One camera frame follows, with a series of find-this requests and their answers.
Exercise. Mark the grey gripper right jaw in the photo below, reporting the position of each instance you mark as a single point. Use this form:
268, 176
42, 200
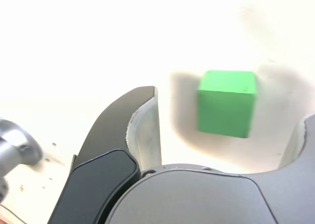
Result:
197, 199

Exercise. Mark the green cube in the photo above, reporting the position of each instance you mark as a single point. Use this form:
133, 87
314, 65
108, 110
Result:
225, 110

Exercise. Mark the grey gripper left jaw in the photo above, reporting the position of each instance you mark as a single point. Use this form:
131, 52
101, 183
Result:
103, 140

